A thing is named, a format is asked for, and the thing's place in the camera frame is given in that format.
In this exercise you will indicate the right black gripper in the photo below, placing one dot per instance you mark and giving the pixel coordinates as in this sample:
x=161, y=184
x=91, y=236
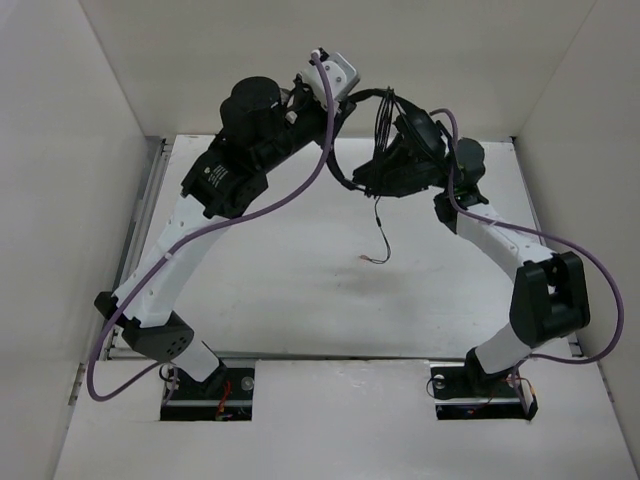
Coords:
x=391, y=173

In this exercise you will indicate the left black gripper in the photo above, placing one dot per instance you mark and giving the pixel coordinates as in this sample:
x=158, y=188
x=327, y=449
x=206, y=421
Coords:
x=302, y=94

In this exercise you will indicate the black headphones with cable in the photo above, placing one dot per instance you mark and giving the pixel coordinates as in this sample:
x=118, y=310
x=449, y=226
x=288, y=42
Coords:
x=395, y=117

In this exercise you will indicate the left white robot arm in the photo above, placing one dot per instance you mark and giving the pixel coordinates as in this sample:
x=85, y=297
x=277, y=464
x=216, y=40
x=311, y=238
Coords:
x=143, y=305

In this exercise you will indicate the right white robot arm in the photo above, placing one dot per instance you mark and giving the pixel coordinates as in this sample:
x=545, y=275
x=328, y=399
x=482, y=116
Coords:
x=549, y=298

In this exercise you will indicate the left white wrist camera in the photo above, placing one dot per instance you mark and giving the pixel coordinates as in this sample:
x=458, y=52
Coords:
x=341, y=74

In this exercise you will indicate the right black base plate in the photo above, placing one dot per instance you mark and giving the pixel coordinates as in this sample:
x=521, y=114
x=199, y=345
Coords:
x=455, y=398

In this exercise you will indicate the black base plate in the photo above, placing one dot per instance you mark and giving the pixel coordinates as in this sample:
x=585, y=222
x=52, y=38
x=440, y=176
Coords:
x=231, y=402
x=455, y=398

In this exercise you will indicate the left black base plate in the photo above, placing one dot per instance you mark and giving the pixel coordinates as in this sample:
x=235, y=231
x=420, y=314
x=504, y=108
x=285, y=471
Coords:
x=231, y=402

